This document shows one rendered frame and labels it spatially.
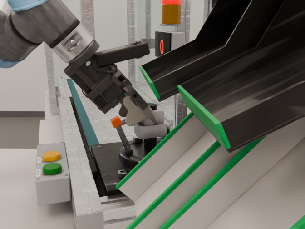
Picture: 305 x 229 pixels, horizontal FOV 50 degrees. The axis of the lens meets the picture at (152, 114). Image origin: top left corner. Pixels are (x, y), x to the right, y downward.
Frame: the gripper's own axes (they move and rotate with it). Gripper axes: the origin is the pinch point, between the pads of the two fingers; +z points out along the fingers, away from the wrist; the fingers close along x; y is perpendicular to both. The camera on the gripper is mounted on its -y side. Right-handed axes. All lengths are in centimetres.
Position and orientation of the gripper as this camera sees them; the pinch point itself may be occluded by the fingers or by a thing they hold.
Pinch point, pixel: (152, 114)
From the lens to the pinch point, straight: 72.2
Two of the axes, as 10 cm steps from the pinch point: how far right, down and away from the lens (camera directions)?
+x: 3.0, 2.7, -9.2
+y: -7.3, 6.8, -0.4
